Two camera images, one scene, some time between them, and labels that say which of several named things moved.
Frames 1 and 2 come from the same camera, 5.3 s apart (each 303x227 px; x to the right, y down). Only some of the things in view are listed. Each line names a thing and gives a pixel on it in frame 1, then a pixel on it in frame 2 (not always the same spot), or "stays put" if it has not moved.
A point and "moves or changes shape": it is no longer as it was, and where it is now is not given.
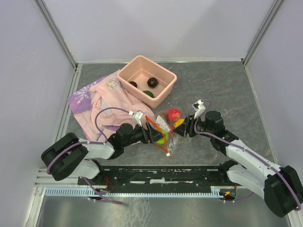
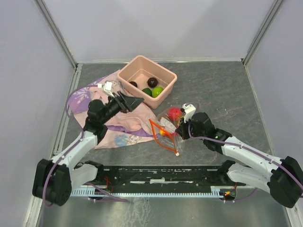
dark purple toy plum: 152,82 stays put
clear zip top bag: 168,120 moves or changes shape
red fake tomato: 173,114 stays put
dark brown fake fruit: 133,83 stays put
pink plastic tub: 147,81 stays put
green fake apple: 163,140 to 156,91
